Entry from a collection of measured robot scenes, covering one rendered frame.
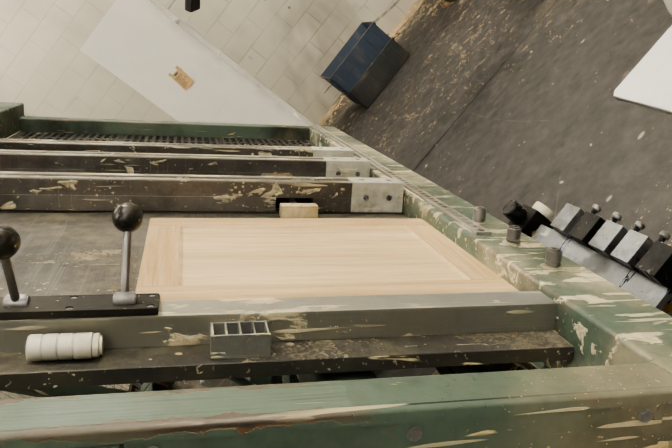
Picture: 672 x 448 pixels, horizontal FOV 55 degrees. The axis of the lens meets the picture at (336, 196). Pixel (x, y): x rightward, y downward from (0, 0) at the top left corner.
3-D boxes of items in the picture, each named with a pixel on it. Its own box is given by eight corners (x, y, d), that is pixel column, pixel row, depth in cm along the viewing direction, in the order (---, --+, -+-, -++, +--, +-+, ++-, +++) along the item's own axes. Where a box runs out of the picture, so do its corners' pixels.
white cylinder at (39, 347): (25, 366, 71) (101, 362, 73) (24, 341, 71) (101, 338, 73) (31, 354, 74) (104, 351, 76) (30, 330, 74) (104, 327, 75)
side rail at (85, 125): (308, 154, 269) (310, 128, 266) (20, 147, 244) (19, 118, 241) (305, 151, 276) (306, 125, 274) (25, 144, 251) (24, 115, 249)
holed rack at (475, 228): (491, 235, 118) (491, 231, 118) (476, 235, 118) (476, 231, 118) (317, 126, 275) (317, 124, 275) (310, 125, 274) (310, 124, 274)
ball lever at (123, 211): (140, 307, 77) (143, 198, 80) (106, 308, 76) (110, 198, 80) (141, 311, 80) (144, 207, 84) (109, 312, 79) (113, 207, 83)
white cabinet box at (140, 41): (345, 155, 523) (126, -16, 460) (300, 210, 531) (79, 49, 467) (333, 139, 581) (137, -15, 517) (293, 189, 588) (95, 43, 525)
